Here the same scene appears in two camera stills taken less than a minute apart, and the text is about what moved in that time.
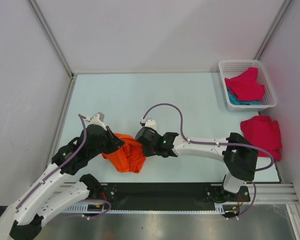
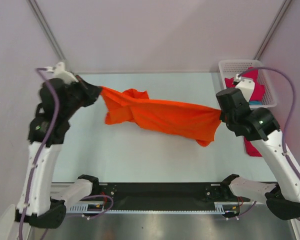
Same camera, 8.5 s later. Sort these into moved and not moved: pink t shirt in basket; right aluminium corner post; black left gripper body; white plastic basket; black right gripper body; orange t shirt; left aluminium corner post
Moved: orange t shirt; black left gripper body; black right gripper body
Not moved: right aluminium corner post; pink t shirt in basket; white plastic basket; left aluminium corner post
